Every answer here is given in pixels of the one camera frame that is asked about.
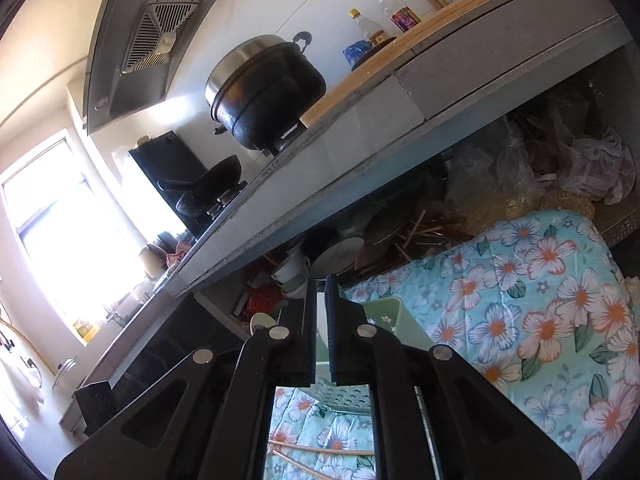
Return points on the floral teal quilt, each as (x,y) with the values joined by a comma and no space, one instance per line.
(538,306)

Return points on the black gas stove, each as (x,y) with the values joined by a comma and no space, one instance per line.
(251,164)

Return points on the clear plastic bag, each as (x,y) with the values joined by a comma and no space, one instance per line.
(600,169)

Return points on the stacked white bowls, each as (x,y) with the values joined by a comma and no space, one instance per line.
(291,276)

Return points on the white plate under counter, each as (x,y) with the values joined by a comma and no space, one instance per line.
(337,258)

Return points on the blue snack bag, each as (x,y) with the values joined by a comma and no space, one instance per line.
(356,51)

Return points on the green perforated utensil holder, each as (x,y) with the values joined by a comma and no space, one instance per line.
(354,400)

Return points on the steel pot lid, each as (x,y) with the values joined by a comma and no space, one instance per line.
(236,59)

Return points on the brown cap sauce bottle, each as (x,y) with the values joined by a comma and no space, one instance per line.
(400,14)

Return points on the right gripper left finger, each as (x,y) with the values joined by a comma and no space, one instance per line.
(282,355)

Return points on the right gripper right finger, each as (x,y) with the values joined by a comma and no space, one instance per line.
(363,354)

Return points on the black splash guard panel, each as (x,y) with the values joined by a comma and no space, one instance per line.
(167,157)

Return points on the wooden cutting board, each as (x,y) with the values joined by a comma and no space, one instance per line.
(399,52)

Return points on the black wok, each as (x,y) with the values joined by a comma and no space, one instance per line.
(200,195)

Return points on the yellow cap oil bottle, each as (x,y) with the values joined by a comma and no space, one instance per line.
(372,31)

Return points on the steel range hood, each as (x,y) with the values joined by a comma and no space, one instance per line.
(136,48)

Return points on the black stock pot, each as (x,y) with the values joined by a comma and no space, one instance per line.
(265,98)

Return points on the white bowl behind holder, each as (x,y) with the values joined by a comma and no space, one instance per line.
(261,321)

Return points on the wooden chopstick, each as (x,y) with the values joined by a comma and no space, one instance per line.
(296,464)
(329,451)

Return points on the grey concrete counter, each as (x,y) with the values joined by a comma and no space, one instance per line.
(455,86)

